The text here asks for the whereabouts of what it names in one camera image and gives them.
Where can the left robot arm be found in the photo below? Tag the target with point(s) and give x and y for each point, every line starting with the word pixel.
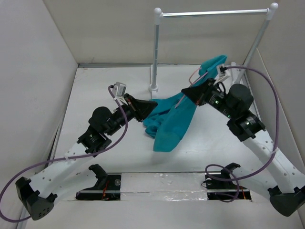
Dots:
pixel 43 190

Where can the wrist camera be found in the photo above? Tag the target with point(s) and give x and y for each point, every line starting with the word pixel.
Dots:
pixel 118 90
pixel 223 73

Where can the teal t shirt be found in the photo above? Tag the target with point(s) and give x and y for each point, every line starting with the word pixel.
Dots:
pixel 169 121

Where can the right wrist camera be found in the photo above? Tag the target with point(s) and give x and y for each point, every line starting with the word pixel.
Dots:
pixel 223 73

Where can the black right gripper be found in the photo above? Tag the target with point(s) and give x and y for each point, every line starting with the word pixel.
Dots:
pixel 199 93

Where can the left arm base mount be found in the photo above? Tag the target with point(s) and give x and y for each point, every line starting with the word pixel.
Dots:
pixel 106 188

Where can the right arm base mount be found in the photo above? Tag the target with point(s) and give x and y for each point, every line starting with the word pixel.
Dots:
pixel 224 191

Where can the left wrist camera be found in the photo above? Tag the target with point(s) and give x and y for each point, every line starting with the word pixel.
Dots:
pixel 118 90

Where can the white clothes rack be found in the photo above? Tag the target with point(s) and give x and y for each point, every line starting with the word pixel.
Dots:
pixel 194 37

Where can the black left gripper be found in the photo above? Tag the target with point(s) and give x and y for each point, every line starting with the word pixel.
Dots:
pixel 140 109

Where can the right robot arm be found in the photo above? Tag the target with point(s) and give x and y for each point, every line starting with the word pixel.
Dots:
pixel 284 186

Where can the pink wire hanger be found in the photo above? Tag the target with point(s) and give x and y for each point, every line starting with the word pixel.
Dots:
pixel 192 83

